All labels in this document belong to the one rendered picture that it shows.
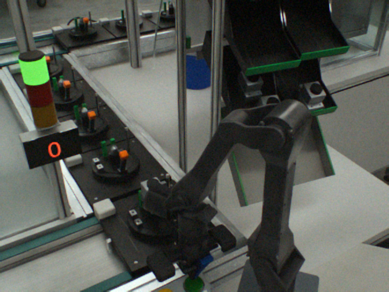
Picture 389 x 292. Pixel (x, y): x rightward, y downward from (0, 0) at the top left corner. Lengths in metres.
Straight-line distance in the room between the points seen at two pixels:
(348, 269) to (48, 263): 0.75
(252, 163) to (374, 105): 1.34
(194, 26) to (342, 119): 0.89
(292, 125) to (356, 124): 1.80
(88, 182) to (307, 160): 0.61
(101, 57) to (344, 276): 1.49
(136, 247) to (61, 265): 0.19
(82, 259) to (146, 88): 1.02
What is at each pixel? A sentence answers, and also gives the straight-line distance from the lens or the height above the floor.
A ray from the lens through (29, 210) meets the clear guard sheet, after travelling 1.19.
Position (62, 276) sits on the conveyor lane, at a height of 0.92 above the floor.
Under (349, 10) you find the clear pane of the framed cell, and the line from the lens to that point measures 2.20.
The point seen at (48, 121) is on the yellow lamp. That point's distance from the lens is 1.00.
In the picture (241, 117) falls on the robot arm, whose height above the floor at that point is 1.42.
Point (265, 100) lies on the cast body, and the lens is 1.06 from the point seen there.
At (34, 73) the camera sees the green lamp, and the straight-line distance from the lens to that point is 0.95.
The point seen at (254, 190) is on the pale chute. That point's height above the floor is 1.01.
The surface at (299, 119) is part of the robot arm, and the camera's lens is 0.65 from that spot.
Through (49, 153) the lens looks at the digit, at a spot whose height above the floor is 1.20.
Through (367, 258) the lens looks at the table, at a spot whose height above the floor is 0.86.
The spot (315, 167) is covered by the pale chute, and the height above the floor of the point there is 1.01.
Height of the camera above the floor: 1.77
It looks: 35 degrees down
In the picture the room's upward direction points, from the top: straight up
